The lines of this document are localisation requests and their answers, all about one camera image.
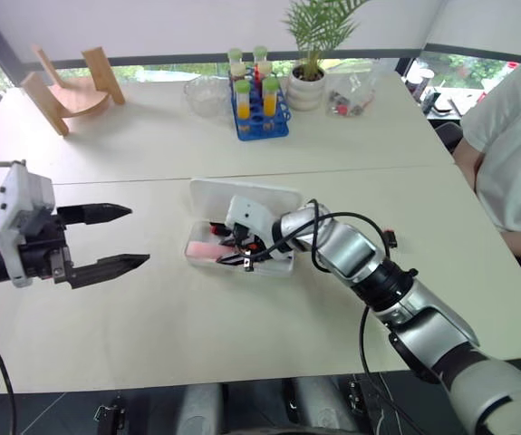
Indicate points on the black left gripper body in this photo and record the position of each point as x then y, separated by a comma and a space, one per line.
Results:
42, 254

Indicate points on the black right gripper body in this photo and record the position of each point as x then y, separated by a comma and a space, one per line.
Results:
251, 249

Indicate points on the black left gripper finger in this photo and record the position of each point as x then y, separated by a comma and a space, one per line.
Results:
110, 266
99, 212

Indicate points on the red marker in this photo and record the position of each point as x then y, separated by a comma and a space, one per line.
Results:
218, 231

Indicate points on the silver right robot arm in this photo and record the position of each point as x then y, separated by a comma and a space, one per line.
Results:
355, 254

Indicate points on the person's bare forearm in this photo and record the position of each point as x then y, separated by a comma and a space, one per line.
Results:
467, 163

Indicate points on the white plastic pencil case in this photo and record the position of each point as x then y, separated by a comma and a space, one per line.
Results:
242, 192

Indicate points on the pink eraser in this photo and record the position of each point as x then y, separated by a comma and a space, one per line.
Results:
203, 250

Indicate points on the blue test tube rack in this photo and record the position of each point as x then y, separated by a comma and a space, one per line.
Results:
260, 124

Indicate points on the curved wooden stand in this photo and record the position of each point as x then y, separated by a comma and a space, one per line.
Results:
79, 95

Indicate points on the green-capped tube with orange liquid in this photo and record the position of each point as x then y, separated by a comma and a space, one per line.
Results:
243, 102
270, 97

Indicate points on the clear glass bowl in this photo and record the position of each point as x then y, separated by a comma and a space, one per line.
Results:
204, 96

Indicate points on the black metal clamp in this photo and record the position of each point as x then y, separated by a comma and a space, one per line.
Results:
110, 417

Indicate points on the grey rounded robot leg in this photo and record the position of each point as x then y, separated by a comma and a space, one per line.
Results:
323, 408
201, 410

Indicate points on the white ribbed plant pot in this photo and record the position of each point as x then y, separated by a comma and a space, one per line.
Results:
305, 93

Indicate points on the clear bag of small parts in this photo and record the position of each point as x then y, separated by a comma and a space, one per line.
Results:
350, 97

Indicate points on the green palm plant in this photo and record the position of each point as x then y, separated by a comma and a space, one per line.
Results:
319, 27

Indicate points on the black office chair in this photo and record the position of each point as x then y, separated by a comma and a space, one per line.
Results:
450, 136

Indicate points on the person in white shirt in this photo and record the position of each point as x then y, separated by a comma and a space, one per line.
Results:
518, 149

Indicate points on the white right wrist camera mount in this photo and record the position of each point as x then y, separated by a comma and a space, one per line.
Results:
248, 213

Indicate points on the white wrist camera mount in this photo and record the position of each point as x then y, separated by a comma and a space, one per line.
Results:
248, 213
13, 204

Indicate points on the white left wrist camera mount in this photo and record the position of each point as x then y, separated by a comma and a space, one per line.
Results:
13, 204

